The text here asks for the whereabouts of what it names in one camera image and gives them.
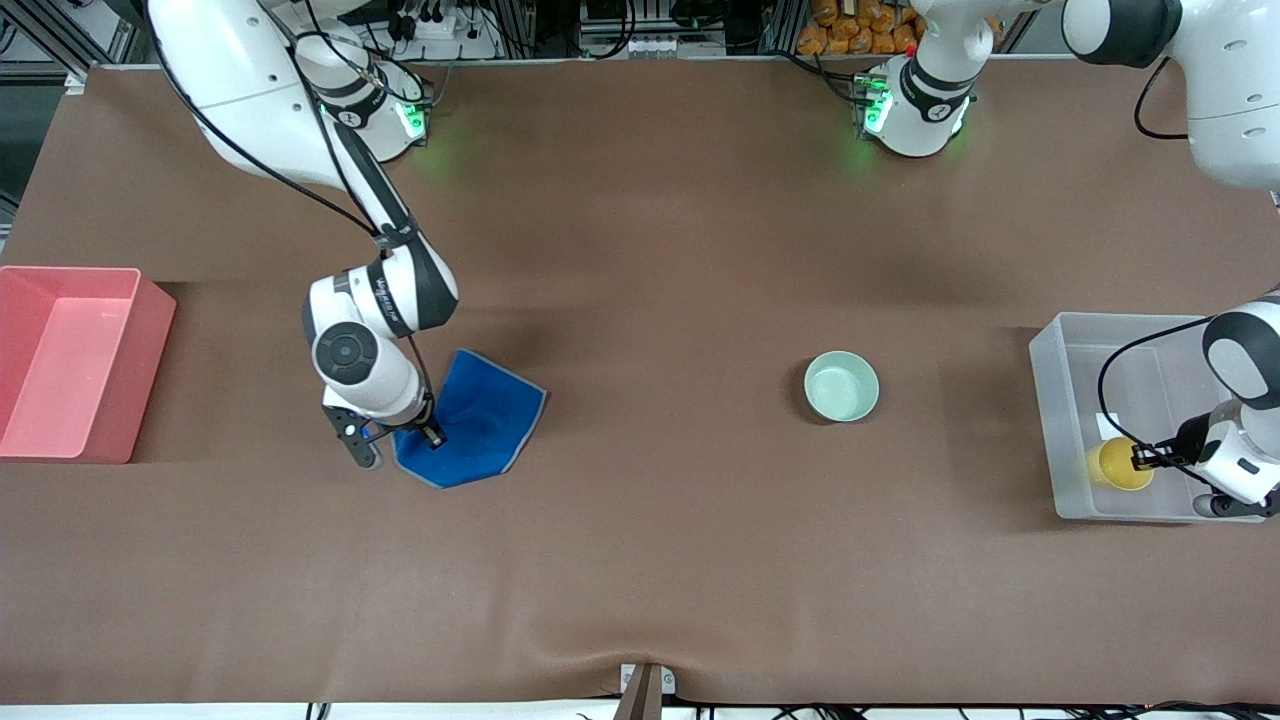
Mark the orange packaged goods pile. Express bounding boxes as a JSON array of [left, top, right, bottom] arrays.
[[797, 0, 1006, 57]]

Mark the pink plastic bin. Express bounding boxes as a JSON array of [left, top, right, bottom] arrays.
[[0, 266, 178, 465]]

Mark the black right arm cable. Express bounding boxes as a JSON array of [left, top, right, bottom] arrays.
[[150, 0, 446, 441]]

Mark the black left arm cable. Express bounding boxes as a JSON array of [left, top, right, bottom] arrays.
[[1096, 55, 1216, 471]]

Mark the white power strip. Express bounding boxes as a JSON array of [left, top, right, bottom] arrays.
[[385, 8, 503, 63]]

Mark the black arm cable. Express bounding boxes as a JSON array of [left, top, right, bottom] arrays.
[[1096, 55, 1216, 471], [150, 0, 446, 441]]

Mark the clear plastic bin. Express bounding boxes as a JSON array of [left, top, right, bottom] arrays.
[[1029, 312, 1267, 525]]

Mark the blue microfibre cloth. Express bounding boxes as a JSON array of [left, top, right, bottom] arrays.
[[392, 348, 549, 490]]

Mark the grey equipment box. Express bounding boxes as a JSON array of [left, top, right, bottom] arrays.
[[578, 0, 728, 59]]

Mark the pale green bowl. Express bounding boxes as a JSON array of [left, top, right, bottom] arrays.
[[804, 350, 881, 423]]

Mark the metal table edge bracket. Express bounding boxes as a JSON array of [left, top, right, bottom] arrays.
[[618, 662, 677, 720]]

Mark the yellow cup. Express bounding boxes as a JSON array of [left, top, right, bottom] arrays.
[[1088, 437, 1156, 492]]

